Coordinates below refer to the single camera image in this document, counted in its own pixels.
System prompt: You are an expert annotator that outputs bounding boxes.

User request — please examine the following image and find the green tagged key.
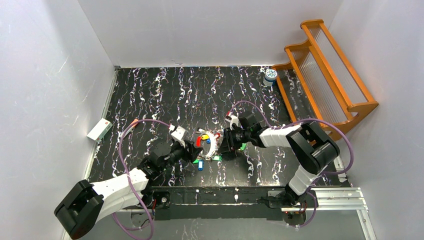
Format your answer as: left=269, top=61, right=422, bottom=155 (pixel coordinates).
left=239, top=143, right=247, bottom=152

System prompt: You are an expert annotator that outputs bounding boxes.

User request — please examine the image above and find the keyring with coloured tags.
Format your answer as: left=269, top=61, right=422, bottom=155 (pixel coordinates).
left=192, top=127, right=222, bottom=171

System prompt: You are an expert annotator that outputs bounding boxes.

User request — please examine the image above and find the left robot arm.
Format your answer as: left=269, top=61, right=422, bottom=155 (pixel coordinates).
left=54, top=140, right=203, bottom=240

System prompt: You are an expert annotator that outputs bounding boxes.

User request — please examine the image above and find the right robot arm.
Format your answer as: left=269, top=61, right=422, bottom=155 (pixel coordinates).
left=217, top=113, right=340, bottom=200

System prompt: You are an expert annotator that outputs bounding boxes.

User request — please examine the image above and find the orange white marker tube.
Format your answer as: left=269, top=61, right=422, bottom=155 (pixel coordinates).
left=120, top=118, right=139, bottom=139

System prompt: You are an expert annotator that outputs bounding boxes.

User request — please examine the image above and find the small white blue jar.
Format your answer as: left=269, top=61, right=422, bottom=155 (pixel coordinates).
left=263, top=68, right=278, bottom=87

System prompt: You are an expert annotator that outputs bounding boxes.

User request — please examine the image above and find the white cardboard box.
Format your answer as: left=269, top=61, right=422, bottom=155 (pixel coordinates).
left=86, top=118, right=113, bottom=142

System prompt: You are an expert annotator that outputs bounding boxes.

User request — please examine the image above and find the orange wooden rack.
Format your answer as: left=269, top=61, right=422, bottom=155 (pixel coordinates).
left=271, top=19, right=379, bottom=134

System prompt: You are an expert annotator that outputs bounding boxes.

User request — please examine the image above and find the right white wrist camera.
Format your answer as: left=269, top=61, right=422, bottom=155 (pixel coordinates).
left=225, top=112, right=241, bottom=130

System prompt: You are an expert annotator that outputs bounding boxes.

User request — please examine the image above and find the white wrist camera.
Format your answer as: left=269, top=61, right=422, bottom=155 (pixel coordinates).
left=168, top=124, right=187, bottom=148
left=225, top=112, right=241, bottom=130

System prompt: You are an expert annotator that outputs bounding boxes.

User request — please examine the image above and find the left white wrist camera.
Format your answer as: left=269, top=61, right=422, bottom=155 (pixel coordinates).
left=168, top=124, right=187, bottom=148

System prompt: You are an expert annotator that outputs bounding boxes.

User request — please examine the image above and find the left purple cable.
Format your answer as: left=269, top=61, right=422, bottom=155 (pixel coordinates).
left=111, top=118, right=176, bottom=240

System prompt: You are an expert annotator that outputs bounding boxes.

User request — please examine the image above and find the purple cable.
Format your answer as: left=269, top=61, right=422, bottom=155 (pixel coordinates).
left=226, top=100, right=355, bottom=229
left=111, top=118, right=176, bottom=240

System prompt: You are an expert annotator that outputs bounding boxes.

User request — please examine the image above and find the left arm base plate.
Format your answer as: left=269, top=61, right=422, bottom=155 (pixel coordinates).
left=141, top=190, right=171, bottom=210

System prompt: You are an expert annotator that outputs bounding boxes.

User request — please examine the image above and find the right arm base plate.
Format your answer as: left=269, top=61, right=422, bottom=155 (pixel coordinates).
left=256, top=190, right=319, bottom=212

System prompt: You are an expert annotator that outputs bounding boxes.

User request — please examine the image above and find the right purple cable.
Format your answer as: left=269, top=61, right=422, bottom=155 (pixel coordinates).
left=226, top=100, right=355, bottom=229

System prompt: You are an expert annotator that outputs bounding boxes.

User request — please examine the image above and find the aluminium rail frame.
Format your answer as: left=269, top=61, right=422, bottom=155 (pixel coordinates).
left=61, top=187, right=378, bottom=240

